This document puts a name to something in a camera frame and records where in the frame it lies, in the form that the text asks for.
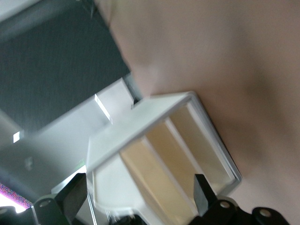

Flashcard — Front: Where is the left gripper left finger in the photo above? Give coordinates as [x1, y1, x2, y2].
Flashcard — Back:
[53, 172, 88, 225]

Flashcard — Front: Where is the white drawer cabinet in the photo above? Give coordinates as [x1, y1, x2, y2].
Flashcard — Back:
[85, 90, 243, 225]

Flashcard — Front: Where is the brown table mat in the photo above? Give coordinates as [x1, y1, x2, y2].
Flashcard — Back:
[98, 0, 300, 225]

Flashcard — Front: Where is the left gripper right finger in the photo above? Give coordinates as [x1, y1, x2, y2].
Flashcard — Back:
[193, 173, 220, 218]

